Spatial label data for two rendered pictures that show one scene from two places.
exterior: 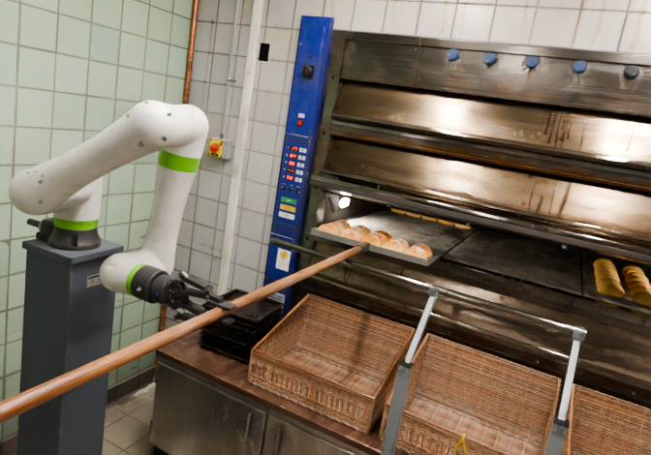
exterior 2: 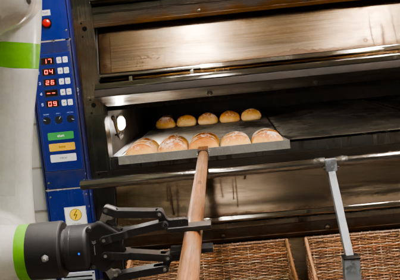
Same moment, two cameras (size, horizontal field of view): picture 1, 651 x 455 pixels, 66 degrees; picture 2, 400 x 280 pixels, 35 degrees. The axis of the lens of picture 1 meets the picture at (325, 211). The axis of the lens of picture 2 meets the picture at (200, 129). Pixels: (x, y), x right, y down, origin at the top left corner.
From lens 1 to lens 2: 66 cm
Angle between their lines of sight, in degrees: 23
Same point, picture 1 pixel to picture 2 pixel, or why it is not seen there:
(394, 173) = (200, 52)
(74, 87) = not seen: outside the picture
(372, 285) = (213, 206)
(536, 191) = (373, 21)
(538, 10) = not seen: outside the picture
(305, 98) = not seen: outside the picture
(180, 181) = (27, 84)
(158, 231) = (10, 176)
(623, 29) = not seen: outside the picture
